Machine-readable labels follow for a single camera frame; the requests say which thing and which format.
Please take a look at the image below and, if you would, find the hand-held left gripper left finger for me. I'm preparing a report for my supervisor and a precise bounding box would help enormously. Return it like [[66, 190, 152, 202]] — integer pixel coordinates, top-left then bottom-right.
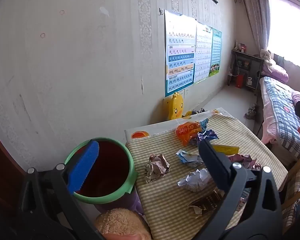
[[17, 140, 105, 240]]

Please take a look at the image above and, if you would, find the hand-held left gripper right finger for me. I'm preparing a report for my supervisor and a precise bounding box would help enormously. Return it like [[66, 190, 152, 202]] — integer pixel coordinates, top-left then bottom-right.
[[191, 139, 283, 240]]

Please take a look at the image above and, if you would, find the pink snack wrapper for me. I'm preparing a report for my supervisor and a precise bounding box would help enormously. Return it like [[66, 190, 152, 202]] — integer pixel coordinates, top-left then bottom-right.
[[227, 154, 262, 172]]

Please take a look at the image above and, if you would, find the blue cookie wrapper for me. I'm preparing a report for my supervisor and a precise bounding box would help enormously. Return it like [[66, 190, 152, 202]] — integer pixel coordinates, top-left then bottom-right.
[[190, 129, 219, 147]]

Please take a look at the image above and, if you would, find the green-rimmed red bin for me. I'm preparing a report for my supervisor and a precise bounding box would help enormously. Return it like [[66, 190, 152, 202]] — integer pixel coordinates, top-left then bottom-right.
[[64, 137, 138, 205]]

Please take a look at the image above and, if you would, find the orange snack wrapper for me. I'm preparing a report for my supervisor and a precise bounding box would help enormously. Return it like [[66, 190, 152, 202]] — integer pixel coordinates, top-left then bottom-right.
[[175, 118, 210, 147]]

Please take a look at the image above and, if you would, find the brown paper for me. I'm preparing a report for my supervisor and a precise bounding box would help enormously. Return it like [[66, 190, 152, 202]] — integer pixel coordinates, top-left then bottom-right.
[[144, 154, 171, 183]]

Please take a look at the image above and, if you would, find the yellow flat packet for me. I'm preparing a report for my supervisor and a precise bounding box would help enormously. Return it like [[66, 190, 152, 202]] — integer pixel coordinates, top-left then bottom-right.
[[210, 144, 240, 155]]

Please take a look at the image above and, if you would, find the bed with plaid quilt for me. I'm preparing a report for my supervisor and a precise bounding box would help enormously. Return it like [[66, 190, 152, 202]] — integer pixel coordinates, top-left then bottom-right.
[[255, 76, 300, 163]]

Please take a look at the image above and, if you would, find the crumpled silver white wrapper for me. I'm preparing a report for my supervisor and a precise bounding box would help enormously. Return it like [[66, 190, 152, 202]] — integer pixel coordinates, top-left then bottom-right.
[[177, 168, 213, 192]]

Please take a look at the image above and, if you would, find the light blue white wrapper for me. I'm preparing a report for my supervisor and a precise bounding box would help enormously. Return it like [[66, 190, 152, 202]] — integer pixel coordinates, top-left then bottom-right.
[[175, 149, 204, 168]]

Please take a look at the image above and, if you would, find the brown snack packet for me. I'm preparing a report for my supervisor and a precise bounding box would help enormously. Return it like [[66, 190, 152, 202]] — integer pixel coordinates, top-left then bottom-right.
[[189, 190, 227, 217]]

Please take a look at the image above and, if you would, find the pink pillow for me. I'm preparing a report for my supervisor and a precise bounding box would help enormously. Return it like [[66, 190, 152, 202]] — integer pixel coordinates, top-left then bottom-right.
[[262, 57, 289, 83]]

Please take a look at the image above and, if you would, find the pair of shoes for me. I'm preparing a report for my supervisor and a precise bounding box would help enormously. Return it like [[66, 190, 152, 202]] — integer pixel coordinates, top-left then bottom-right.
[[244, 104, 257, 120]]

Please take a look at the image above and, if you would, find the yellow checked tablecloth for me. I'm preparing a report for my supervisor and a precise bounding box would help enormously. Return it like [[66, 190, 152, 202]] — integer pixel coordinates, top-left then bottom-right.
[[126, 112, 288, 240]]

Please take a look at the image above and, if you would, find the purple plastic stool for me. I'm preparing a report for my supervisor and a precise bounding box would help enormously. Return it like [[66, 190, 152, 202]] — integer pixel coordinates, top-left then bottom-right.
[[94, 189, 145, 217]]

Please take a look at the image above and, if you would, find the tan fleece cloth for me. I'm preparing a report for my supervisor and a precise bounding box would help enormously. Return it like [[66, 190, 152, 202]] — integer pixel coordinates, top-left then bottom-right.
[[94, 208, 153, 240]]

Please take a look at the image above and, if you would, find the metal shelf rack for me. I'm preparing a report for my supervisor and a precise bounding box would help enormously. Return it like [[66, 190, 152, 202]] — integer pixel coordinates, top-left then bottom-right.
[[230, 49, 265, 92]]

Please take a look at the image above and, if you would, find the white table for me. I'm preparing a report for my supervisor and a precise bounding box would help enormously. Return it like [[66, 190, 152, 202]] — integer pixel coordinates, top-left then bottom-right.
[[124, 107, 232, 145]]

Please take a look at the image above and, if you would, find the dark wooden cabinet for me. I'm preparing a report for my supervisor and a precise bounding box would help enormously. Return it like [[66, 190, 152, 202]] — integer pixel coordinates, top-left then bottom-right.
[[0, 125, 28, 215]]

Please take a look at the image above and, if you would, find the bright window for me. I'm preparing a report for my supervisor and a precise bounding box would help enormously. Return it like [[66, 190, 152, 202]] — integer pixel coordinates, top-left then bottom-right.
[[267, 0, 300, 73]]

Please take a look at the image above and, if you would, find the patterned curtain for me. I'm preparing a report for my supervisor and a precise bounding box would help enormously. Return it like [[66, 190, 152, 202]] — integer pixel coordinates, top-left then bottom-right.
[[240, 0, 270, 55]]

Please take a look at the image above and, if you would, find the green blue wall poster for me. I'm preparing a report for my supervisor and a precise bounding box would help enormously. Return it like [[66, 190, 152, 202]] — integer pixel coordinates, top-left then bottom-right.
[[209, 27, 222, 77]]

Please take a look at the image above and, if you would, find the blue bordered wall poster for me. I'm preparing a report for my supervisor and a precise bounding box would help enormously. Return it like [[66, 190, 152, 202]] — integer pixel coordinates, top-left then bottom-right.
[[164, 9, 197, 97]]

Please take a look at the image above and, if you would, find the white chart wall poster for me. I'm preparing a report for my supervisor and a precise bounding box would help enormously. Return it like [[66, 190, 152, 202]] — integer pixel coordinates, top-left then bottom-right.
[[194, 21, 213, 84]]

